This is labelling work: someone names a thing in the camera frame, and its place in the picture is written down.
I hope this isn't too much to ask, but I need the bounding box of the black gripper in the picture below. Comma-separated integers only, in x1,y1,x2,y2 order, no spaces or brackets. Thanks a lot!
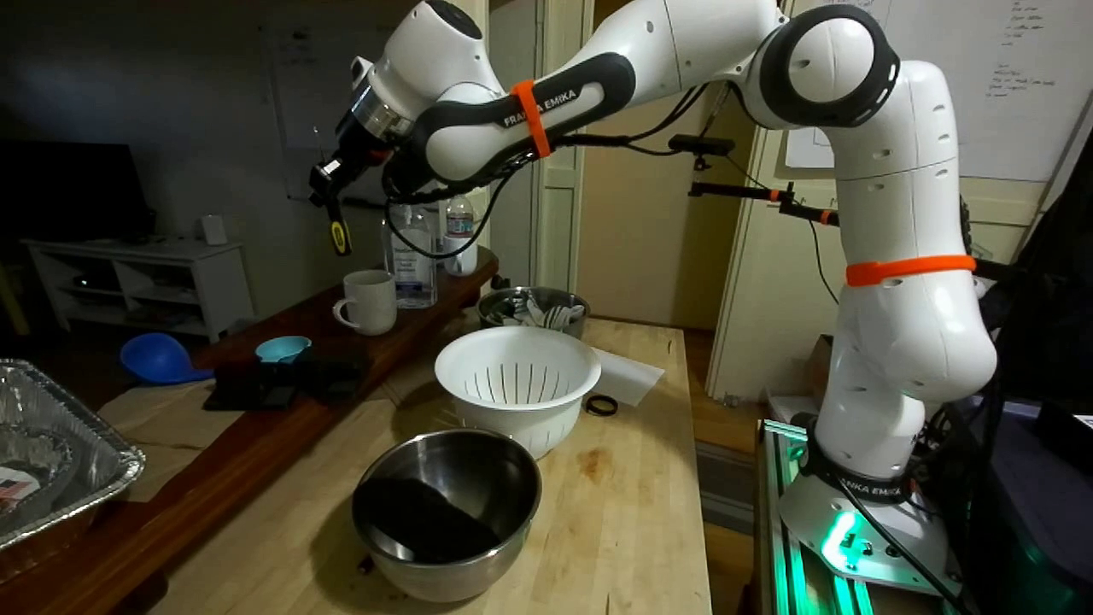
308,117,394,228

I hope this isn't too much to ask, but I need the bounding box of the white ceramic mug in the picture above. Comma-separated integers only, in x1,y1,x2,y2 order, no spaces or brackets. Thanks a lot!
332,267,399,337

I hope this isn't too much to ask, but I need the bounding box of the clear hand sanitizer pump bottle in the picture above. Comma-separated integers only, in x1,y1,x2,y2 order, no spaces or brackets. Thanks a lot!
382,203,439,312

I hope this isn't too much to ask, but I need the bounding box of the clear plastic water bottle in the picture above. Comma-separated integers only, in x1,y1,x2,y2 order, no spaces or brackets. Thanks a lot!
439,191,480,280

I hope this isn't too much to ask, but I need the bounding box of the small teal bowl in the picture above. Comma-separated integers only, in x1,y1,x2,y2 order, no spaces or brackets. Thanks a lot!
251,332,313,369

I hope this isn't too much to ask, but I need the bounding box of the stainless steel bowl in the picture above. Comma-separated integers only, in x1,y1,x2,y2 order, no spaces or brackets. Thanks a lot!
476,283,589,342
347,427,545,607

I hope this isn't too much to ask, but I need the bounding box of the white shelf unit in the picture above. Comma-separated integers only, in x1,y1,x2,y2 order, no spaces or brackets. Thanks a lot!
20,232,258,346

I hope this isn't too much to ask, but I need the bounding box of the black mat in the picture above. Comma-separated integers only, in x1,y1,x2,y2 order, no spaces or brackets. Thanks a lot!
201,337,368,414

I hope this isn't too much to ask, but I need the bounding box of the blue plastic bowl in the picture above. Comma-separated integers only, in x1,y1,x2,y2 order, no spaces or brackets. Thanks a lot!
117,327,214,391

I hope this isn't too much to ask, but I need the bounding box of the striped white cloth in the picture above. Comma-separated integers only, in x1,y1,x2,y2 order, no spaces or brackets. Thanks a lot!
497,288,587,332

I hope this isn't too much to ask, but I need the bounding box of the black television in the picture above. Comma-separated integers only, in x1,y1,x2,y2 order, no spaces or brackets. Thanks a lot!
0,138,154,250

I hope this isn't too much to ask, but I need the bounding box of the white plastic colander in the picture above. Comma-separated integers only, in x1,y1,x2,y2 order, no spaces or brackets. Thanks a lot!
429,324,604,460

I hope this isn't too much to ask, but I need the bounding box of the dark wooden bar counter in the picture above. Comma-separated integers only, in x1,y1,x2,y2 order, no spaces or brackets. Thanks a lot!
0,250,503,615

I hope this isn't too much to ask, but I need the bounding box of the white paper sheet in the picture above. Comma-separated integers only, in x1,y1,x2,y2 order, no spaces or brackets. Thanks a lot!
587,346,668,410

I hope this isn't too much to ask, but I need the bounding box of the aluminium foil tray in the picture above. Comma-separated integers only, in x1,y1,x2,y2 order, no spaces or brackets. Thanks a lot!
0,357,149,553

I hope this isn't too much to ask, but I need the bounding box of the black stand with orange clamps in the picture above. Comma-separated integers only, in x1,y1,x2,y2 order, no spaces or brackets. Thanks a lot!
666,132,846,228

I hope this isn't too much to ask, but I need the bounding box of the black box beside robot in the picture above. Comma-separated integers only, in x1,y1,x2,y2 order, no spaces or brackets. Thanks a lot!
938,393,1093,615

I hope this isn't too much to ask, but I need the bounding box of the pale wall board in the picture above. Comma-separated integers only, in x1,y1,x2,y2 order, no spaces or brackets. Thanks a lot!
268,20,390,212

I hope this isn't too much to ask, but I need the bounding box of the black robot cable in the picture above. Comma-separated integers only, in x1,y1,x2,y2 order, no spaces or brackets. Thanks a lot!
382,78,712,263

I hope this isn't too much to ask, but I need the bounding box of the small paper on wall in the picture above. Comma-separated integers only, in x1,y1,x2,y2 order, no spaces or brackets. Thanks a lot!
782,122,840,174

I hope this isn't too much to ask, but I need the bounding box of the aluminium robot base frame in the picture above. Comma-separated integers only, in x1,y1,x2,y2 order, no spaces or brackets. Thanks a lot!
754,414,968,615

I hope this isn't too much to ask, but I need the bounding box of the wall whiteboard with writing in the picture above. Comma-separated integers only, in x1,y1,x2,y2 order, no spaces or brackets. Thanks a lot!
846,0,1093,186

